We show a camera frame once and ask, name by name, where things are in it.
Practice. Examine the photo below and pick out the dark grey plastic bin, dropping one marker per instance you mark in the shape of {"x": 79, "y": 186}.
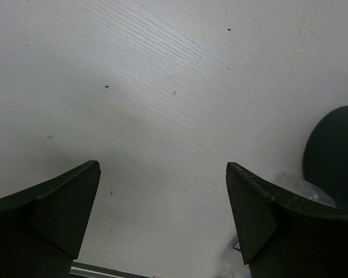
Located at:
{"x": 325, "y": 157}

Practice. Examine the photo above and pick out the clear bottle white orange label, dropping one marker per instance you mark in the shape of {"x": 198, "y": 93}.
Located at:
{"x": 304, "y": 189}

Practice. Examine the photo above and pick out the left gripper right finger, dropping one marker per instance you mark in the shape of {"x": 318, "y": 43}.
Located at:
{"x": 282, "y": 234}

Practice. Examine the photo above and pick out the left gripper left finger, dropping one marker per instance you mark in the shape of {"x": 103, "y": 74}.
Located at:
{"x": 42, "y": 227}

